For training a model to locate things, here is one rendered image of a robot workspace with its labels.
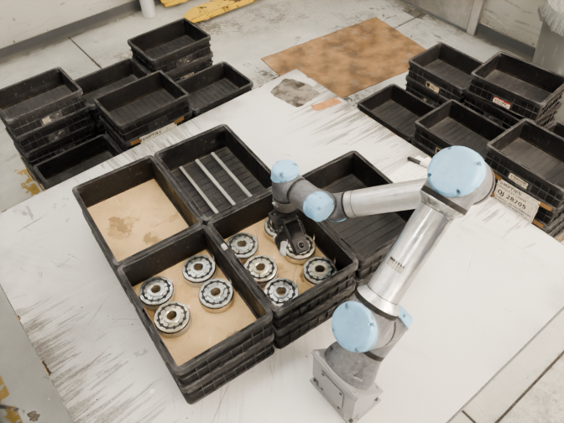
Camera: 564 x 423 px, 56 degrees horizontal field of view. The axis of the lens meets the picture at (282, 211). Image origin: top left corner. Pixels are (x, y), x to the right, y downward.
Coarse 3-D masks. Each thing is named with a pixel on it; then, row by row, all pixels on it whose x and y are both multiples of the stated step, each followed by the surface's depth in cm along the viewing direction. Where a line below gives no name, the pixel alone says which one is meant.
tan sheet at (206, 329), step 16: (176, 272) 165; (176, 288) 161; (192, 288) 161; (192, 304) 157; (240, 304) 157; (192, 320) 154; (208, 320) 153; (224, 320) 153; (240, 320) 153; (160, 336) 150; (192, 336) 150; (208, 336) 150; (224, 336) 150; (176, 352) 147; (192, 352) 147
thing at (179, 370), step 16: (176, 240) 161; (144, 256) 157; (224, 256) 156; (240, 272) 152; (128, 288) 150; (144, 320) 143; (256, 320) 142; (240, 336) 139; (208, 352) 136; (176, 368) 133; (192, 368) 135
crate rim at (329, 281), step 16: (240, 208) 169; (208, 224) 165; (320, 224) 165; (224, 240) 160; (336, 240) 159; (352, 256) 155; (256, 288) 148; (320, 288) 148; (272, 304) 145; (288, 304) 145
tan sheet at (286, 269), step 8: (256, 224) 177; (248, 232) 175; (256, 232) 175; (264, 240) 173; (264, 248) 170; (272, 248) 170; (272, 256) 168; (280, 256) 168; (320, 256) 168; (280, 264) 166; (288, 264) 166; (296, 264) 166; (304, 264) 166; (280, 272) 164; (288, 272) 164; (296, 272) 164; (320, 272) 164; (304, 288) 160
